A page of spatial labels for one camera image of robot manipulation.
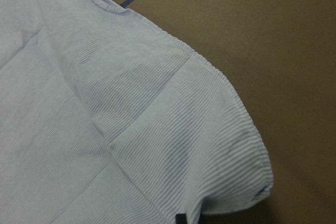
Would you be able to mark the light blue striped shirt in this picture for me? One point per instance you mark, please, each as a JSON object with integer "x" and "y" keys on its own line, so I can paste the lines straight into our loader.
{"x": 107, "y": 118}

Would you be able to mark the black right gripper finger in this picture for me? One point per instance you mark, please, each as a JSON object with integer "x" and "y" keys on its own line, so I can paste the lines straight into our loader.
{"x": 180, "y": 219}

